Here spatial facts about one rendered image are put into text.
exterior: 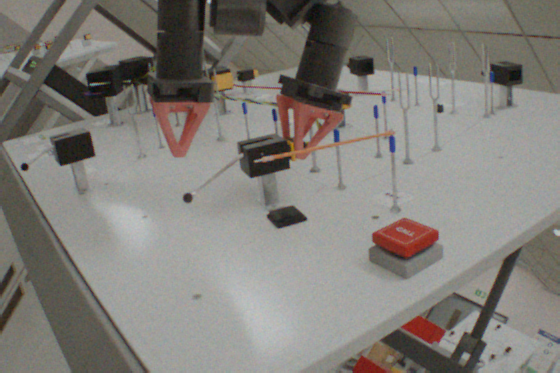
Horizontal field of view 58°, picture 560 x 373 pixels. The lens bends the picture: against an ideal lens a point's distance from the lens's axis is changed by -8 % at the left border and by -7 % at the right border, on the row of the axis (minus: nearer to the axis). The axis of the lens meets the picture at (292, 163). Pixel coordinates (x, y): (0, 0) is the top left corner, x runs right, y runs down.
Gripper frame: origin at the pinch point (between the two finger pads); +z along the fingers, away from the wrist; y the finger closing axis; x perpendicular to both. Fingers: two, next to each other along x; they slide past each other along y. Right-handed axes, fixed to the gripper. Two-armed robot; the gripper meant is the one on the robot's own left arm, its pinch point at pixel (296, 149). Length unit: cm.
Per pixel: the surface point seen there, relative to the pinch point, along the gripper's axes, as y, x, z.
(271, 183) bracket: -1.0, 2.6, 4.9
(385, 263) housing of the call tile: -23.7, -0.8, 5.6
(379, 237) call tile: -22.6, 0.1, 3.3
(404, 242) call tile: -25.2, -0.9, 2.6
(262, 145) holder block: -1.9, 5.8, 0.1
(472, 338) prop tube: -9.4, -38.1, 23.8
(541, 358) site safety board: 501, -965, 402
